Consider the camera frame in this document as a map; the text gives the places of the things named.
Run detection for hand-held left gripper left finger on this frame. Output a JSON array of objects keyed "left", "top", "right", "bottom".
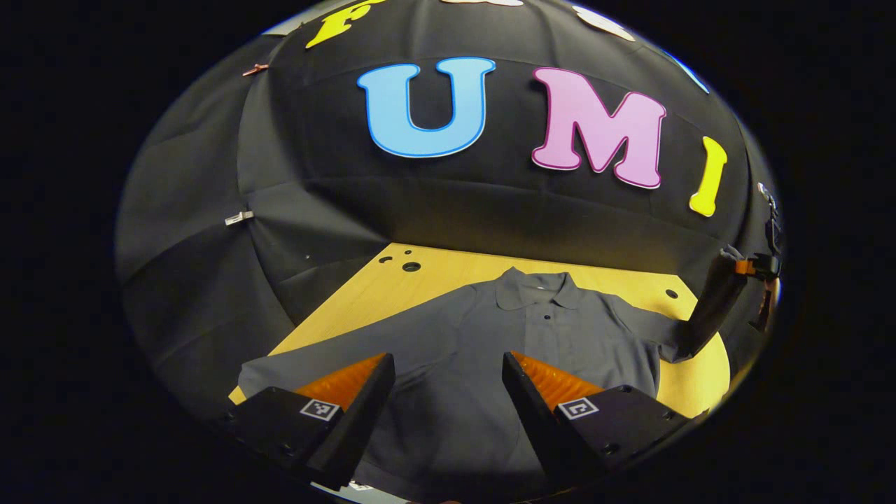
[{"left": 223, "top": 352, "right": 396, "bottom": 491}]

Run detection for grey polo shirt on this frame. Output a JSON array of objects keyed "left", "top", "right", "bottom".
[{"left": 238, "top": 245, "right": 746, "bottom": 501}]

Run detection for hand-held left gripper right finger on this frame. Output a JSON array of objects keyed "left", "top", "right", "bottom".
[{"left": 501, "top": 351, "right": 690, "bottom": 491}]

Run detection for black backdrop cloth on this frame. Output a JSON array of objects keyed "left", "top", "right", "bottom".
[{"left": 115, "top": 0, "right": 778, "bottom": 421}]

